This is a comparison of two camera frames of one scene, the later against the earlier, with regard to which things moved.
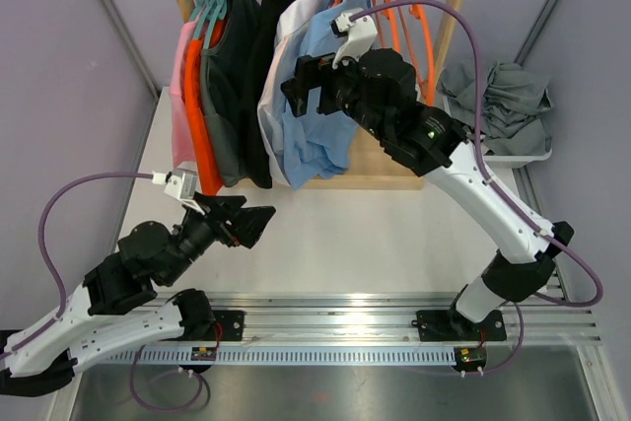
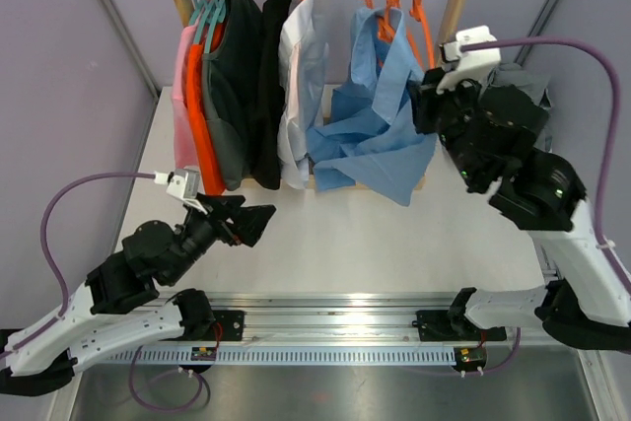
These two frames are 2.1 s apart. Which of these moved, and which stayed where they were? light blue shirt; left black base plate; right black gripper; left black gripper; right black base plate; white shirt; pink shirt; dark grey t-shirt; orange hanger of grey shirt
Moved: light blue shirt; white shirt; orange hanger of grey shirt; right black gripper
Stayed: right black base plate; pink shirt; left black base plate; left black gripper; dark grey t-shirt
